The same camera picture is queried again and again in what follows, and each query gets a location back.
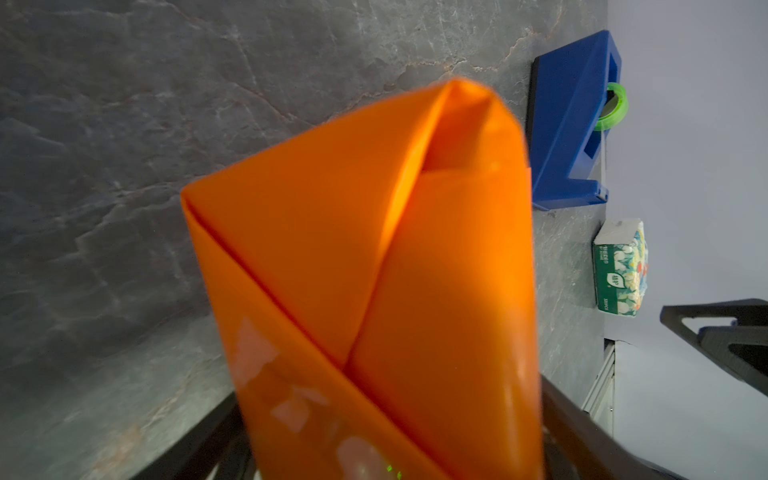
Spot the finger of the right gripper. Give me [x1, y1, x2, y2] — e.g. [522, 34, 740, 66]
[660, 298, 767, 369]
[697, 326, 767, 396]

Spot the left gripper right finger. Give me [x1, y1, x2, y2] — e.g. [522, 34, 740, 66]
[541, 377, 677, 480]

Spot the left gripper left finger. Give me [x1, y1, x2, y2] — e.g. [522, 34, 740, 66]
[133, 393, 257, 480]

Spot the colourful tissue box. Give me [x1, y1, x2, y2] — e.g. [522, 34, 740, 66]
[592, 218, 649, 317]

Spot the blue tape dispenser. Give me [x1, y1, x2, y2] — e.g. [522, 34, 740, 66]
[526, 30, 629, 210]

